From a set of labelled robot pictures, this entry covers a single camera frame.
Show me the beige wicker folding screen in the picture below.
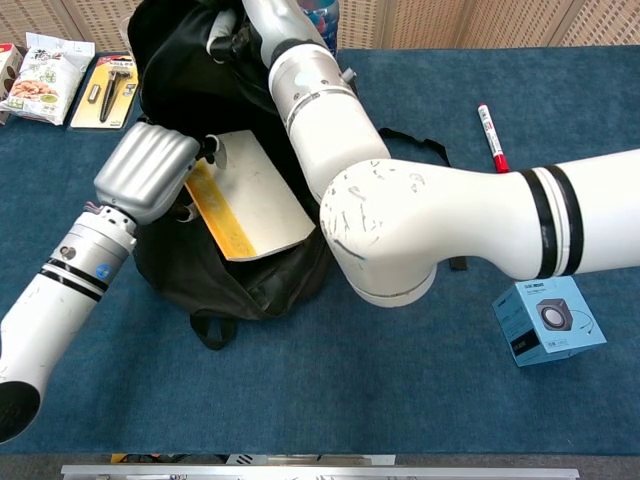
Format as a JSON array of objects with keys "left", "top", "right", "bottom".
[{"left": 0, "top": 0, "right": 640, "bottom": 54}]

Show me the aluminium profile rail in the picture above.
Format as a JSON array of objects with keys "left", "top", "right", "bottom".
[{"left": 60, "top": 463, "right": 581, "bottom": 480}]

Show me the yellow razor blister pack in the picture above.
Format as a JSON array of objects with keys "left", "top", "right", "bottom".
[{"left": 69, "top": 53, "right": 139, "bottom": 130}]

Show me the brown red white carton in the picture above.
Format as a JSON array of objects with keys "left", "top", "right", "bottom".
[{"left": 0, "top": 43, "right": 25, "bottom": 126}]

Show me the black fabric backpack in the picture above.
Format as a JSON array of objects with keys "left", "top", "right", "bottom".
[{"left": 127, "top": 0, "right": 469, "bottom": 351}]

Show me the red white marker pen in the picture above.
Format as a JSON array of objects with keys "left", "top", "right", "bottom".
[{"left": 477, "top": 102, "right": 511, "bottom": 175}]

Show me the white snack bag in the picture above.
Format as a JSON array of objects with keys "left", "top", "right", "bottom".
[{"left": 0, "top": 32, "right": 96, "bottom": 126}]

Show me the light blue speaker box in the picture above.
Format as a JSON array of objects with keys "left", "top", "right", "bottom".
[{"left": 491, "top": 277, "right": 608, "bottom": 369}]

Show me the blue drink bottle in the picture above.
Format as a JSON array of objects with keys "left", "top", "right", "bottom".
[{"left": 299, "top": 0, "right": 342, "bottom": 51}]

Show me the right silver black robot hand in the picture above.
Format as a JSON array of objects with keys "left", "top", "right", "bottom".
[{"left": 205, "top": 0, "right": 336, "bottom": 64}]

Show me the white and yellow envelope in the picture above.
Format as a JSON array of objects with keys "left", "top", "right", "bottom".
[{"left": 183, "top": 129, "right": 317, "bottom": 262}]

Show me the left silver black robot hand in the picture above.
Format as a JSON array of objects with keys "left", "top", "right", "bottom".
[{"left": 93, "top": 121, "right": 224, "bottom": 226}]

